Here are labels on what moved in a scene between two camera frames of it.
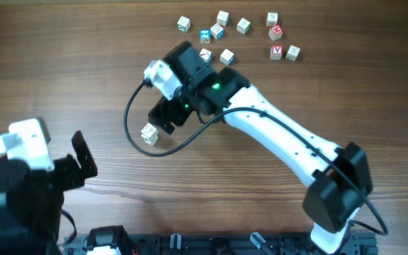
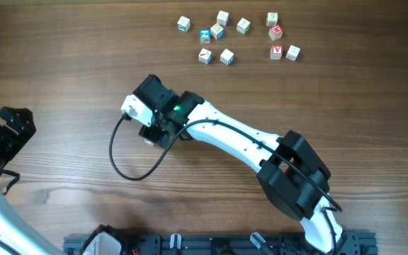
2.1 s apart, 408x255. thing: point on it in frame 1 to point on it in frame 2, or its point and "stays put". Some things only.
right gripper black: x=161 y=119 to x=150 y=134
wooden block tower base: x=151 y=141 stays put
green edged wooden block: x=183 y=24 stays put
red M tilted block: x=275 y=32 stays put
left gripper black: x=73 y=178 to x=8 y=144
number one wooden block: x=244 y=26 stays put
